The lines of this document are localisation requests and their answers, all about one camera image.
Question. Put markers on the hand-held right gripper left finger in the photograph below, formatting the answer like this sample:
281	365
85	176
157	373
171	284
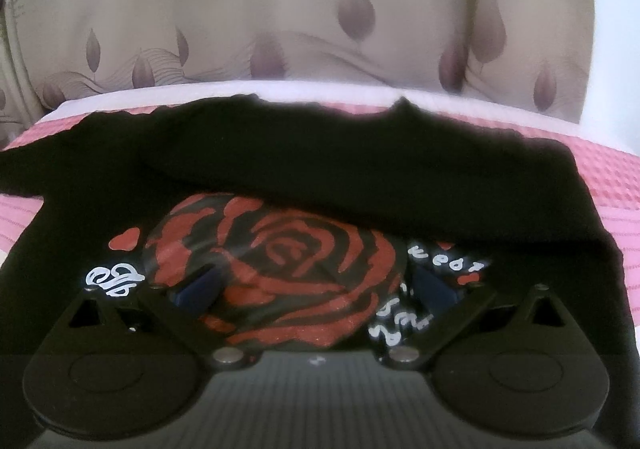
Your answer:
199	288

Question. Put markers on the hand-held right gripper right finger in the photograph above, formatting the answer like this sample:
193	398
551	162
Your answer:
426	285

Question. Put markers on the black rose print t-shirt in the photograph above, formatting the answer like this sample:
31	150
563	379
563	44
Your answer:
310	164

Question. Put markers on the pink checked blanket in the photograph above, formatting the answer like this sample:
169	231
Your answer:
560	149

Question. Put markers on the beige leaf print curtain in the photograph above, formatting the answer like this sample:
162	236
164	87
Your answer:
280	4

